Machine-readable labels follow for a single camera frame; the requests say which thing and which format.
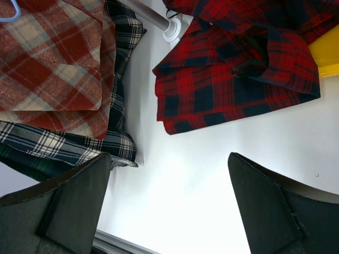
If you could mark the yellow plastic bin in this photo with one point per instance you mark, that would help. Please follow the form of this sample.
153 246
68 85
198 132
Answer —
325 53

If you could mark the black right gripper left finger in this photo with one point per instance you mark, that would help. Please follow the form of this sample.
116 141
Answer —
58 215

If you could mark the red navy plaid skirt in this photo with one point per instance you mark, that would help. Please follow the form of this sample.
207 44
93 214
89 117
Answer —
240 59

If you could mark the rust beige plaid skirt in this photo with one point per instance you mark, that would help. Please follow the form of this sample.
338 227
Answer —
57 67

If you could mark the aluminium rail frame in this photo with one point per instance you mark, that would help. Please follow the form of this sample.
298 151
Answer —
108 243

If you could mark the navy white plaid skirt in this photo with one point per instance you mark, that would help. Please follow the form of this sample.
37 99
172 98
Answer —
75 149

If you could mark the white metal clothes rack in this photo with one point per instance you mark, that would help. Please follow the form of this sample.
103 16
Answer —
172 28

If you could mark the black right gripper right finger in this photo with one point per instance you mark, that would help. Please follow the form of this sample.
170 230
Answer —
282 215

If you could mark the dark green plaid skirt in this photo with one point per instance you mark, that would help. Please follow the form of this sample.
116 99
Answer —
37 168

